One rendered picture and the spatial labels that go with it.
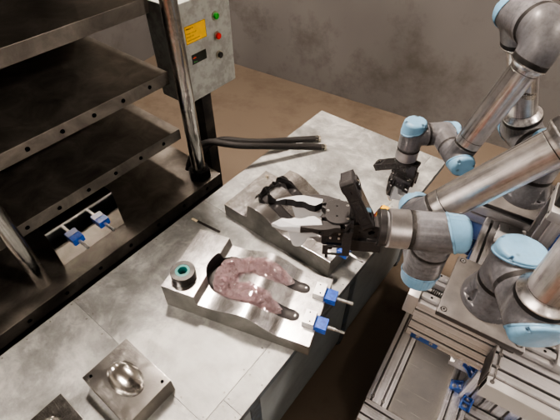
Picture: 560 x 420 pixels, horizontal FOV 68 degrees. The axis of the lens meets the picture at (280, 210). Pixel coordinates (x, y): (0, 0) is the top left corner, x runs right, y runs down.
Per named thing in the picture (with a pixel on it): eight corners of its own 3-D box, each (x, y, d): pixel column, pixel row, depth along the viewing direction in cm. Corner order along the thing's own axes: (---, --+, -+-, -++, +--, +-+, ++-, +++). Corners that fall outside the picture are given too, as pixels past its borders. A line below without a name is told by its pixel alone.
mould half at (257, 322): (332, 288, 144) (334, 269, 136) (307, 355, 127) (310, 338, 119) (204, 247, 156) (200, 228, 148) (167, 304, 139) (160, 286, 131)
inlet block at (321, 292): (353, 302, 137) (356, 293, 133) (350, 314, 133) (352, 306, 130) (316, 290, 140) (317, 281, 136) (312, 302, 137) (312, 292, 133)
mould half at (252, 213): (365, 234, 161) (370, 210, 151) (327, 277, 147) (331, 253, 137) (266, 181, 183) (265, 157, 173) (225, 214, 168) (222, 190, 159)
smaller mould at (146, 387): (175, 389, 120) (171, 379, 115) (133, 434, 111) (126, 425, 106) (132, 348, 128) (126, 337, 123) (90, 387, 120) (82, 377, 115)
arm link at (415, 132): (434, 127, 129) (407, 128, 129) (425, 154, 137) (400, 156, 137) (425, 112, 135) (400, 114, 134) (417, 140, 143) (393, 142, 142)
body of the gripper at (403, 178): (406, 195, 147) (414, 169, 139) (384, 185, 151) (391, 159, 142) (416, 184, 151) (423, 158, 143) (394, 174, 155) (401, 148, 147)
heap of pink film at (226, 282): (297, 276, 140) (297, 262, 135) (278, 320, 129) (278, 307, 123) (228, 254, 147) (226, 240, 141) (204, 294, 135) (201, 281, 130)
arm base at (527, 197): (549, 189, 144) (563, 167, 137) (542, 216, 135) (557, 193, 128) (504, 174, 150) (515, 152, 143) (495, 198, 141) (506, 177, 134)
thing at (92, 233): (124, 222, 167) (112, 192, 155) (63, 265, 152) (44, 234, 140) (56, 172, 189) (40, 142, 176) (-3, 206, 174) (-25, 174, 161)
